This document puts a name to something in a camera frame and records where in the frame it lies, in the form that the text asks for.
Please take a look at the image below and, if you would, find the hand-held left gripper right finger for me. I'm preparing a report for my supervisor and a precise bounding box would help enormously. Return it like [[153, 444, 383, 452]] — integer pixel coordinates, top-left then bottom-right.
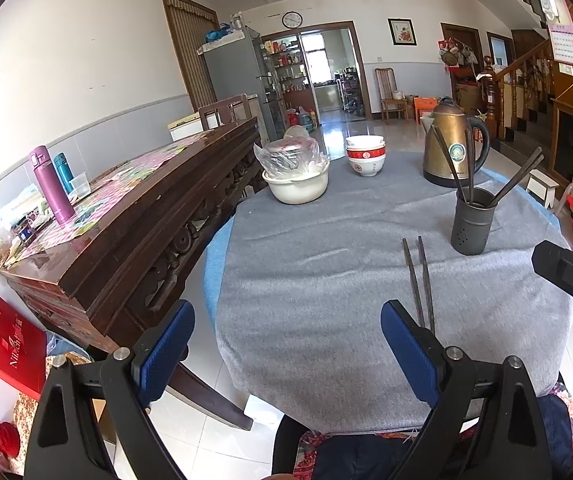
[[380, 299, 553, 480]]

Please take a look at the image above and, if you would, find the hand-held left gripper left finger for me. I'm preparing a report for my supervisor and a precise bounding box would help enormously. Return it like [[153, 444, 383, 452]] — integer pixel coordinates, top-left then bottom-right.
[[24, 299, 196, 480]]

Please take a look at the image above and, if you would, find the dark metal chopstick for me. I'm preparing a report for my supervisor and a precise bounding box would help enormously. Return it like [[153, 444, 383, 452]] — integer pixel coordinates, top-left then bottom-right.
[[465, 129, 476, 207], [417, 235, 436, 335], [437, 132, 467, 206], [493, 156, 546, 208], [489, 147, 543, 207], [402, 238, 426, 330]]

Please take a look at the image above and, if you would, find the grey chopstick holder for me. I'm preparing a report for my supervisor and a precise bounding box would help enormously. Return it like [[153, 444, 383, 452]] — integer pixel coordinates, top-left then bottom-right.
[[450, 187, 496, 257]]

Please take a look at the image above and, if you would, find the white step stool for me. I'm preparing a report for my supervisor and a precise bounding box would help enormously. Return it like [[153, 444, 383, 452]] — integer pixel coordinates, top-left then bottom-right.
[[525, 169, 560, 209]]

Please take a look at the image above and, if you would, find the dark carved wooden sideboard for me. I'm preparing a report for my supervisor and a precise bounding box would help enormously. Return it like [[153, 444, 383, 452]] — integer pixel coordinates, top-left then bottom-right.
[[0, 116, 273, 431]]

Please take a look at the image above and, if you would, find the grey tablecloth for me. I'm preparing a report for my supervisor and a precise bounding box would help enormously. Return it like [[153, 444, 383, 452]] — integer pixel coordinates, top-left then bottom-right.
[[215, 149, 573, 436]]

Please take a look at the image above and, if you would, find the floral seat cushion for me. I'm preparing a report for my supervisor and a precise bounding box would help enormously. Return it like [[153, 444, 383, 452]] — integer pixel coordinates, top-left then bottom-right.
[[291, 385, 573, 480]]

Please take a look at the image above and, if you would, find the black chair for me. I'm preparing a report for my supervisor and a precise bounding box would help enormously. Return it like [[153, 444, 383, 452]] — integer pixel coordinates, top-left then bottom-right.
[[272, 412, 317, 480]]

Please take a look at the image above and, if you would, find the red gift bag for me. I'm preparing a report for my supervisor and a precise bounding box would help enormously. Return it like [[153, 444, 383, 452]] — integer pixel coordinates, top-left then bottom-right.
[[0, 294, 48, 402]]

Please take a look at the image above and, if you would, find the gold electric kettle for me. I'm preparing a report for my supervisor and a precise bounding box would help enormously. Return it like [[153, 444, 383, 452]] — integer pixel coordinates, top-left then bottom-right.
[[421, 96, 491, 189]]

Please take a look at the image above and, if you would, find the red round object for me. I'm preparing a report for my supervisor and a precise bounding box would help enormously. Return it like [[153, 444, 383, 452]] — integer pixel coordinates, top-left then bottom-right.
[[0, 420, 21, 458]]

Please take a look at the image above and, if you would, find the clear plastic cup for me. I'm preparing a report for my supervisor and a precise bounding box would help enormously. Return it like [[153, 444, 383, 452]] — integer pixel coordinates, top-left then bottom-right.
[[69, 171, 92, 198]]

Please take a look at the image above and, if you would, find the red and white bowl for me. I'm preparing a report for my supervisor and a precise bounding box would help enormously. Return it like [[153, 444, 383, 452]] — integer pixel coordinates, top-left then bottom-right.
[[346, 149, 387, 177], [345, 135, 387, 153]]

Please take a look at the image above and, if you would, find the pile of snack packets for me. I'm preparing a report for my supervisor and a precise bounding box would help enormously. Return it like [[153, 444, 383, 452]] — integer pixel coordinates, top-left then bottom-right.
[[0, 185, 50, 276]]

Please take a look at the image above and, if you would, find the white basin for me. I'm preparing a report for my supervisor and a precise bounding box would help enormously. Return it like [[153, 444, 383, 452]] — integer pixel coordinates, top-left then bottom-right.
[[262, 157, 330, 205]]

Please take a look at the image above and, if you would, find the purple thermos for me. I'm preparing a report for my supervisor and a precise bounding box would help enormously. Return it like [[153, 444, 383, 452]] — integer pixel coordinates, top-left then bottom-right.
[[28, 145, 76, 225]]

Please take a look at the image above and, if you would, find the wooden staircase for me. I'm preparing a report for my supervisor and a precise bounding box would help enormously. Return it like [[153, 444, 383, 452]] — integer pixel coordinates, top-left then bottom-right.
[[483, 0, 573, 191]]

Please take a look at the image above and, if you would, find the teal thermos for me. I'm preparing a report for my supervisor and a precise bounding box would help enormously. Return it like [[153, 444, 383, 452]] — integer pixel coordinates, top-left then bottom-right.
[[53, 152, 75, 196]]

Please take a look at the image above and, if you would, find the orange plastic stool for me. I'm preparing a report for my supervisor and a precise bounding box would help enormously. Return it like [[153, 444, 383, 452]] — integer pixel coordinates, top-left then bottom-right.
[[413, 96, 438, 122]]

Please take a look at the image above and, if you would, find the clear plastic bag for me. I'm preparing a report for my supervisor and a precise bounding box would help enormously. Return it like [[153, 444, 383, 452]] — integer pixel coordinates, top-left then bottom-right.
[[253, 137, 328, 181]]

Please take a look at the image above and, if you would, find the dark wooden chair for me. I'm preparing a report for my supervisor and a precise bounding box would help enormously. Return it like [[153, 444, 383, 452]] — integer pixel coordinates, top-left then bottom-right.
[[198, 93, 250, 131]]

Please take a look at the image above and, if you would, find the brown wooden chair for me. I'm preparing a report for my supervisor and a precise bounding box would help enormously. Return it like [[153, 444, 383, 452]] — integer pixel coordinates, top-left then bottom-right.
[[375, 67, 409, 122]]

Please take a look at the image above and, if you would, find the grey refrigerator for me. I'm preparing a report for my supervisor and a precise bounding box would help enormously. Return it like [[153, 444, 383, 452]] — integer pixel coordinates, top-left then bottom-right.
[[197, 27, 287, 143]]

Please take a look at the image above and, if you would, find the framed flower picture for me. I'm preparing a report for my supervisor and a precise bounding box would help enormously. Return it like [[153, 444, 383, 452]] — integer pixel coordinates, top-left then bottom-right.
[[387, 18, 418, 47]]

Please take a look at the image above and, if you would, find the brown curtained doorway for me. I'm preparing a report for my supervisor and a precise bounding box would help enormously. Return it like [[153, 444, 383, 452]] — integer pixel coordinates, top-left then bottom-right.
[[160, 0, 221, 113]]

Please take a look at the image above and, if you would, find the pink wall calendar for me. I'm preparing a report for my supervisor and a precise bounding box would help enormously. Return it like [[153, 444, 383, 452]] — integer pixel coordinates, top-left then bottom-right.
[[536, 0, 573, 67]]

